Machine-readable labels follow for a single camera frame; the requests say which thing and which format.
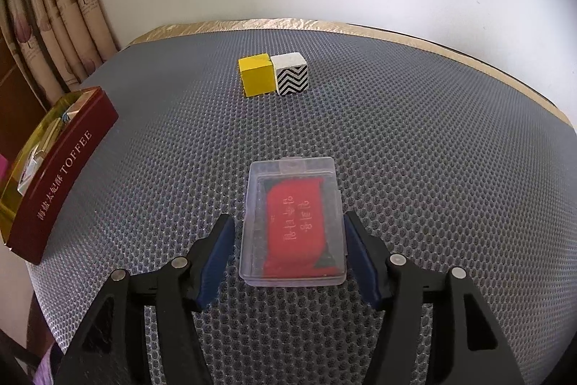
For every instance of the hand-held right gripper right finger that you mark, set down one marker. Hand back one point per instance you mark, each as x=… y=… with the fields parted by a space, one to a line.
x=361 y=261

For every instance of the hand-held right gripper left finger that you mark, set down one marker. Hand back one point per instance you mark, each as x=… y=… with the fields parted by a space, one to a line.
x=216 y=261

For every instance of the clear case with red card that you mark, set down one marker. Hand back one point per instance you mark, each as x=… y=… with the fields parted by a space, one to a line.
x=295 y=227

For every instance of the dark red candy box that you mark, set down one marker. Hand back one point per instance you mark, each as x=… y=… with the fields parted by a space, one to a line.
x=63 y=177

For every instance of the grey perforated mat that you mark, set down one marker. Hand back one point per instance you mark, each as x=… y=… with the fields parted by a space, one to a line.
x=428 y=186

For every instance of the yellow block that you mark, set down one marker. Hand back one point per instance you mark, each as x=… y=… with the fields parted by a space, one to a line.
x=258 y=78

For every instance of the white zigzag block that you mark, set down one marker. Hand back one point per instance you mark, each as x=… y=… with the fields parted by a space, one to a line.
x=293 y=78

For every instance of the brown wooden door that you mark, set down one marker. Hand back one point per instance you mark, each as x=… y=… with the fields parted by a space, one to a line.
x=20 y=114

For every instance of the beige floral curtain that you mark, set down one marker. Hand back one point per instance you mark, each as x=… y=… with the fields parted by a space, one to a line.
x=58 y=15

